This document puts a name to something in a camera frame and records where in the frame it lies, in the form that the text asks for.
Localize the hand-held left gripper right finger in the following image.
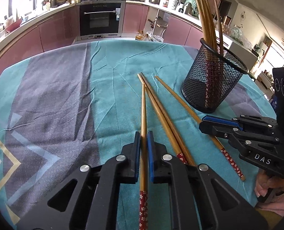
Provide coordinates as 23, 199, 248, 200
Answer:
147, 131, 269, 230

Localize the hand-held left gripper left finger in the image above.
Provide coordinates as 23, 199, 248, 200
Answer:
18, 131, 141, 230

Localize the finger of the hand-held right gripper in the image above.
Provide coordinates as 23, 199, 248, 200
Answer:
199, 121, 280, 154
202, 115, 278, 129

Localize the red floral handle wooden chopstick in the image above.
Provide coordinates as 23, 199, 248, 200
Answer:
139, 84, 149, 230
140, 72, 197, 168
155, 76, 246, 182
137, 73, 188, 165

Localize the black mesh utensil holder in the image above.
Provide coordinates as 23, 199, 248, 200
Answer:
181, 38, 250, 114

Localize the bundle of wooden chopsticks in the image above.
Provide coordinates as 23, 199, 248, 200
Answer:
190, 0, 225, 108

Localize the person's right forearm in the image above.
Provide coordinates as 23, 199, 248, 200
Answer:
255, 189, 284, 218

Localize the person's right hand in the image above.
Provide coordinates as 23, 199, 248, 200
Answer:
254, 171, 284, 197

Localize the white kitchen countertop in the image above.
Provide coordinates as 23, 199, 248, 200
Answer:
0, 0, 259, 61

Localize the teal grey patterned tablecloth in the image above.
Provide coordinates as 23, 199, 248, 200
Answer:
0, 40, 276, 230

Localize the plastic bag of greens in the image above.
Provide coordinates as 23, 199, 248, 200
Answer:
230, 26, 243, 40

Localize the pink peninsula base cabinet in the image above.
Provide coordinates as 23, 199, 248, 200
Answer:
162, 14, 205, 48

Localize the narrow pink base cabinet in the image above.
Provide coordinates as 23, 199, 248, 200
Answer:
122, 3, 149, 35

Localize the black built-in oven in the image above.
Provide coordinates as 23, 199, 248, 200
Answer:
78, 2, 123, 38

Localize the long pink base cabinet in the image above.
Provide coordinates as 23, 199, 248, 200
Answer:
0, 3, 77, 77

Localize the pink bowl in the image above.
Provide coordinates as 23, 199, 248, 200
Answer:
5, 19, 22, 33

